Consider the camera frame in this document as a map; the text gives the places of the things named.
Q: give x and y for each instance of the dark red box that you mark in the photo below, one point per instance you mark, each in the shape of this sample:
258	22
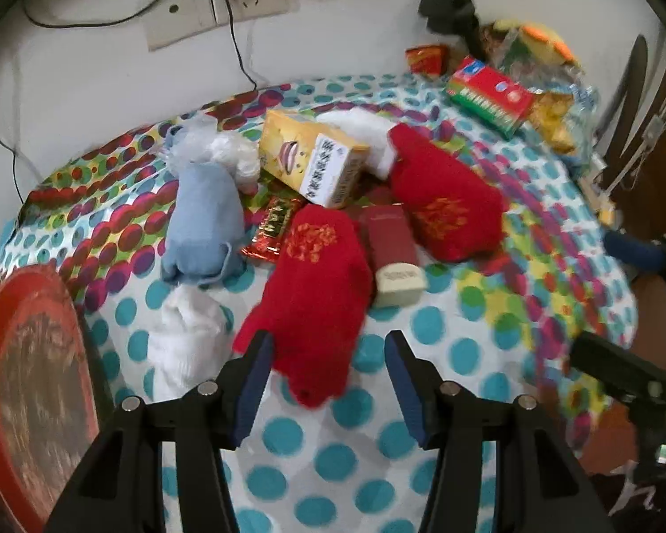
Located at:
388	239

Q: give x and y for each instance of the yellow orange packet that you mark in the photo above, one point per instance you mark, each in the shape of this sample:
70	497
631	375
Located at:
538	39

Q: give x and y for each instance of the white plastic bag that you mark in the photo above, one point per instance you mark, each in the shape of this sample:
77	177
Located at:
227	152

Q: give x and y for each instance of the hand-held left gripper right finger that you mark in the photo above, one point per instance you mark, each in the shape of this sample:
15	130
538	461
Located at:
405	388

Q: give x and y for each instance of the dark wooden furniture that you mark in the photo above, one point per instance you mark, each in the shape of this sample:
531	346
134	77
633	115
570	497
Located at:
660	177

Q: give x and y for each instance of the red sock with gold print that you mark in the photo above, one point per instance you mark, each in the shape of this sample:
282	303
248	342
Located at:
444	194
311	288

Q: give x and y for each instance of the black plastic object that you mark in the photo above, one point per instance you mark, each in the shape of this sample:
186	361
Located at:
447	8

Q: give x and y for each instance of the yellow cardboard box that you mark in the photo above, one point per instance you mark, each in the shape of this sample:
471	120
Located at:
299	150

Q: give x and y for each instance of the colourful polka dot tablecloth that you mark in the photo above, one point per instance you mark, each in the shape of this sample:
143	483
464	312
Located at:
460	311

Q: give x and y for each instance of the round red tray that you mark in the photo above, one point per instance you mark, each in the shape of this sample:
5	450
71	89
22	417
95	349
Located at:
28	377

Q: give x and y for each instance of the red snack packet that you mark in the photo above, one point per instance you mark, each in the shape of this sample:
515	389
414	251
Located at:
424	60

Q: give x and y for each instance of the red foil candy wrapper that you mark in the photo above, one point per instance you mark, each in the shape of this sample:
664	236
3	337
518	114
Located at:
269	227

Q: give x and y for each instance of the red and green box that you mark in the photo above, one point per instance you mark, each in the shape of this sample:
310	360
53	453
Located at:
485	91

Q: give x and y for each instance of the beige wall plate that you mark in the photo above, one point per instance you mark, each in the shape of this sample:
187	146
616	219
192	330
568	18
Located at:
180	14

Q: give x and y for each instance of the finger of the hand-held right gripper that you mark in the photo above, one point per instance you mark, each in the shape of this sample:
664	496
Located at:
610	361
632	251

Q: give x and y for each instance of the clear bag of snacks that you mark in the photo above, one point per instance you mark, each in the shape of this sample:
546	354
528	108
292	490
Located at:
555	116

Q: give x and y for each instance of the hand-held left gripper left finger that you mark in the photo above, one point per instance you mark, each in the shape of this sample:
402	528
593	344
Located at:
252	394

